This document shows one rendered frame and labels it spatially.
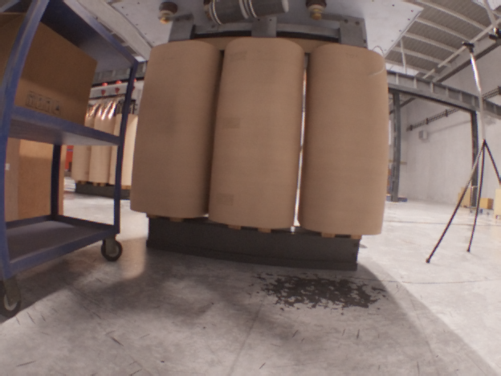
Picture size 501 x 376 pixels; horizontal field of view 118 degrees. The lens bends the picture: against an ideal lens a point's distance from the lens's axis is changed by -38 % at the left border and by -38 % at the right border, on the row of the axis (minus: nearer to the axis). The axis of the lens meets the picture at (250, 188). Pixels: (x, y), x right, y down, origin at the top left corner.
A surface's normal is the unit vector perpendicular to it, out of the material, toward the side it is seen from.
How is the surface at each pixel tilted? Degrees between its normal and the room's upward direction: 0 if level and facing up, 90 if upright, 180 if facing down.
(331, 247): 90
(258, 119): 90
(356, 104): 90
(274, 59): 90
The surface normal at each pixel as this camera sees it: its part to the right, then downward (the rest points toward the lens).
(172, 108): -0.11, 0.03
